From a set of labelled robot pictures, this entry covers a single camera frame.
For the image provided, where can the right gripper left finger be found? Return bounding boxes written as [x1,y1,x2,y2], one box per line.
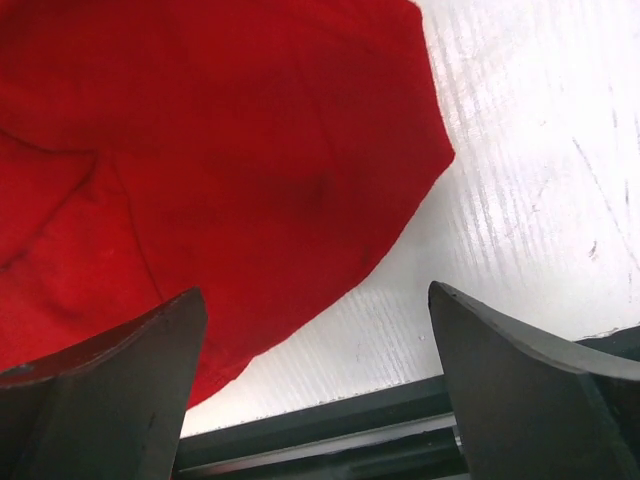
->
[1,288,207,480]

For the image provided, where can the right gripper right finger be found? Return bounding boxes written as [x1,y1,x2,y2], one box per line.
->
[428,282,639,479]

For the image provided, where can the red t shirt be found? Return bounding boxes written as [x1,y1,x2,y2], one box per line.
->
[1,1,454,404]

